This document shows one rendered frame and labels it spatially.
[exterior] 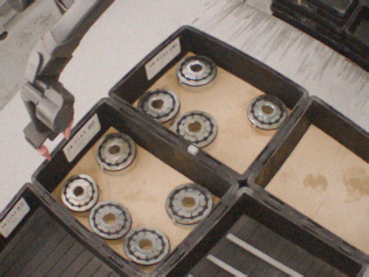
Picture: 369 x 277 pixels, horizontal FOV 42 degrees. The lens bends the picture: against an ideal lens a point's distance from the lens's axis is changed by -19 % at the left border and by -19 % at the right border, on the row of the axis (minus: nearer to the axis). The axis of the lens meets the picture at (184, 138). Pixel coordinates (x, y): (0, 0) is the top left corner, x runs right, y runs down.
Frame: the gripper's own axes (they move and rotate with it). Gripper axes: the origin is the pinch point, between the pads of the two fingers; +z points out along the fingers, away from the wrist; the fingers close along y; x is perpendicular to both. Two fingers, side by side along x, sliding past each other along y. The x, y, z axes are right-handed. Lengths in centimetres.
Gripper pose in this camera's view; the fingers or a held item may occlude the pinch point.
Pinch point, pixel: (56, 146)
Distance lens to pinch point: 113.5
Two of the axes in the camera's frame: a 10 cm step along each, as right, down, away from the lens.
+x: -7.7, -4.8, 4.2
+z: 1.0, 5.5, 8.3
